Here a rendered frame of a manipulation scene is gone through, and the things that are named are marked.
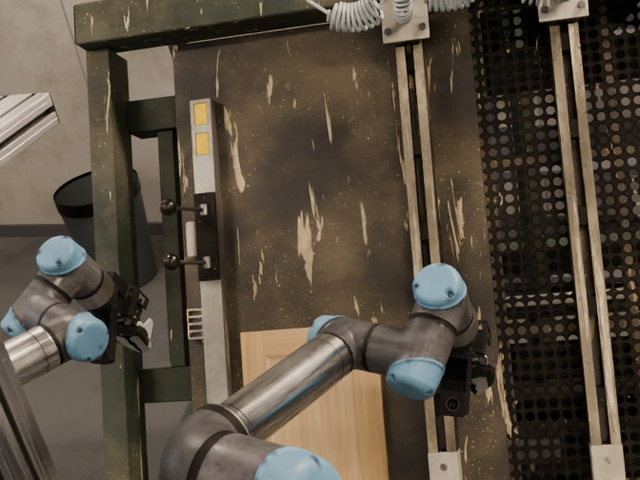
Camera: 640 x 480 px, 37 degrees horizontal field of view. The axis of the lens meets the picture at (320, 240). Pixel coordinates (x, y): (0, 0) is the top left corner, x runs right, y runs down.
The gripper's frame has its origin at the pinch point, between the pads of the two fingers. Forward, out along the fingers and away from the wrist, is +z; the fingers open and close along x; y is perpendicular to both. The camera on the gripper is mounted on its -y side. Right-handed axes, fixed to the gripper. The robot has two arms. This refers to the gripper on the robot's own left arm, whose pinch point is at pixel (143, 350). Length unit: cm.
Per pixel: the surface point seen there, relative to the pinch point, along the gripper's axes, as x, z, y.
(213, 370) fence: -2.9, 24.3, 7.3
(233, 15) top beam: -6, -17, 75
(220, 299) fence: -3.6, 17.2, 21.4
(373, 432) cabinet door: -39, 37, 0
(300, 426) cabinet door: -22.2, 34.4, -0.4
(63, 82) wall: 221, 169, 232
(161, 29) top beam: 11, -18, 72
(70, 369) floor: 169, 194, 75
